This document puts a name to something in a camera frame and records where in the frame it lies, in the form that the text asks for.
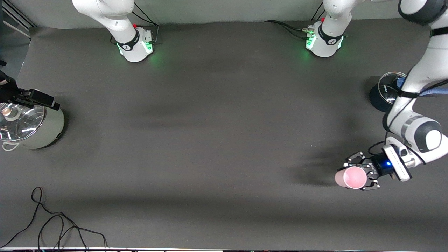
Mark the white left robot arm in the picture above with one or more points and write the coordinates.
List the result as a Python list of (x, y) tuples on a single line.
[(423, 70)]

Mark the aluminium frame rail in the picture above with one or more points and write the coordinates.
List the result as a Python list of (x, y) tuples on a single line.
[(19, 17)]

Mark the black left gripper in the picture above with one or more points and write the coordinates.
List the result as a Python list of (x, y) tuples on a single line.
[(378, 168)]

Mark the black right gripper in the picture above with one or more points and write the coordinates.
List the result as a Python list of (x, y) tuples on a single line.
[(14, 93)]

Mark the glass lid with blue knob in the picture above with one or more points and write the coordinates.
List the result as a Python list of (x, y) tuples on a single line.
[(390, 87)]

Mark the glass lid with metal rim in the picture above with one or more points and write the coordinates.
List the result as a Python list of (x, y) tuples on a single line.
[(24, 122)]

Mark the dark grey table mat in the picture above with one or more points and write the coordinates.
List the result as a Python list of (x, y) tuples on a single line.
[(224, 122)]

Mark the dark blue saucepan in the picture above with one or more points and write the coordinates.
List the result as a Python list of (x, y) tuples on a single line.
[(379, 103)]

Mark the pink plastic cup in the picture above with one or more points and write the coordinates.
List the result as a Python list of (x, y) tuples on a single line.
[(354, 177)]

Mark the pale green cooking pot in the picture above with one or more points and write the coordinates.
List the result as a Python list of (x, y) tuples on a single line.
[(49, 129)]

